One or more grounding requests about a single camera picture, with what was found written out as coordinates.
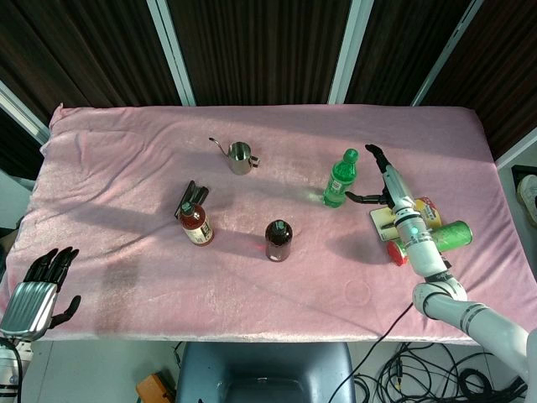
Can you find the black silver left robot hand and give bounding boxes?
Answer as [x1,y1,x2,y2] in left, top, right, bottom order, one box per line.
[0,247,82,341]

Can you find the orange floor object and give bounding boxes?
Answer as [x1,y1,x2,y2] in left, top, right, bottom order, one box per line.
[136,371,178,403]

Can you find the pink table cloth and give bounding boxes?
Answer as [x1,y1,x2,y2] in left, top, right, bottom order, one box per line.
[0,103,518,346]

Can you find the blue-grey chair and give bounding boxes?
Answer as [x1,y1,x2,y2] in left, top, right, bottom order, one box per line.
[175,342,356,403]

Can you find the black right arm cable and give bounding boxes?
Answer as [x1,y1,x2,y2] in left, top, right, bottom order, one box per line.
[334,301,414,403]

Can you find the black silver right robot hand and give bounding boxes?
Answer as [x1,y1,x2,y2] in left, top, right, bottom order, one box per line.
[346,144,418,213]

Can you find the black hair clip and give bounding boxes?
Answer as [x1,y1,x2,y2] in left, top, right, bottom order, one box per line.
[174,180,210,220]

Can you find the steel gooseneck pitcher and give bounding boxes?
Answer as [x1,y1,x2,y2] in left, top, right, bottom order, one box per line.
[208,137,262,175]

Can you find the black floor cable bundle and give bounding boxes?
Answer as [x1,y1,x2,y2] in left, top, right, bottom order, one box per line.
[352,342,530,403]

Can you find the white sneaker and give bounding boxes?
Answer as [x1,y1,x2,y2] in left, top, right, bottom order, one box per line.
[515,174,537,230]

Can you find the green plastic bottle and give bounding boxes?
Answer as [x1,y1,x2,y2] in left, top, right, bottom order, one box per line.
[322,149,360,208]

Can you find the black framed box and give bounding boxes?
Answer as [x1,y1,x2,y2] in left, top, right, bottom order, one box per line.
[510,165,537,182]

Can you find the razor blister pack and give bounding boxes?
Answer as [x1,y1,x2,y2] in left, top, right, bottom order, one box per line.
[368,196,444,243]

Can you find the red sauce bottle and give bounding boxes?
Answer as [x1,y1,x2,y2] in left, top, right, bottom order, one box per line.
[179,201,216,249]

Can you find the dark brown glass bottle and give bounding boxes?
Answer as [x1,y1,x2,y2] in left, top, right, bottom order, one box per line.
[263,219,294,262]

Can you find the green chips can red lid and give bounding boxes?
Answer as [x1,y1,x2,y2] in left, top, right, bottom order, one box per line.
[385,220,475,268]

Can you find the white aluminium frame post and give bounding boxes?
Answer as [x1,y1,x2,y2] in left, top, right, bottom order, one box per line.
[494,125,537,170]
[328,0,375,106]
[0,79,52,144]
[146,0,197,107]
[410,0,484,107]

